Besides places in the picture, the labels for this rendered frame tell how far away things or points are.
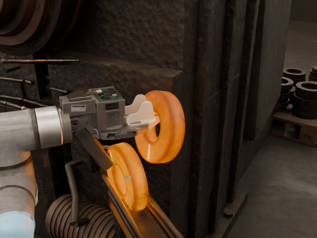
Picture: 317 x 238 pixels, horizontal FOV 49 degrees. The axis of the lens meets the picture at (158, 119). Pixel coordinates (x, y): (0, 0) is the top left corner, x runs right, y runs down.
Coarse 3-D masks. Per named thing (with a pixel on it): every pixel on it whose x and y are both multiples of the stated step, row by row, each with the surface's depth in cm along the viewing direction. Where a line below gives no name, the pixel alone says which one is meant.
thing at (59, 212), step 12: (60, 204) 95; (84, 204) 95; (96, 204) 97; (48, 216) 95; (60, 216) 93; (84, 216) 91; (96, 216) 90; (108, 216) 91; (48, 228) 94; (60, 228) 93; (72, 228) 90; (84, 228) 89; (96, 228) 88; (108, 228) 88
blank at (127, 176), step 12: (120, 144) 75; (120, 156) 72; (132, 156) 71; (120, 168) 74; (132, 168) 70; (120, 180) 79; (132, 180) 69; (144, 180) 70; (120, 192) 77; (132, 192) 71; (144, 192) 71; (132, 204) 72; (144, 204) 73
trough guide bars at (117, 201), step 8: (104, 176) 82; (104, 184) 81; (104, 192) 83; (112, 192) 76; (112, 200) 77; (120, 200) 73; (152, 200) 72; (120, 208) 71; (152, 208) 73; (160, 208) 69; (120, 216) 72; (128, 216) 67; (160, 216) 68; (128, 224) 68; (136, 224) 65; (160, 224) 68; (168, 224) 65; (136, 232) 63; (168, 232) 66; (176, 232) 62
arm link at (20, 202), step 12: (0, 192) 56; (12, 192) 56; (24, 192) 57; (0, 204) 52; (12, 204) 53; (24, 204) 54; (0, 216) 50; (12, 216) 50; (24, 216) 52; (0, 228) 48; (12, 228) 49; (24, 228) 50
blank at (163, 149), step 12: (156, 96) 72; (168, 96) 71; (156, 108) 72; (168, 108) 69; (180, 108) 70; (168, 120) 68; (180, 120) 68; (144, 132) 76; (168, 132) 68; (180, 132) 68; (144, 144) 76; (156, 144) 72; (168, 144) 68; (180, 144) 69; (144, 156) 76; (156, 156) 72; (168, 156) 70
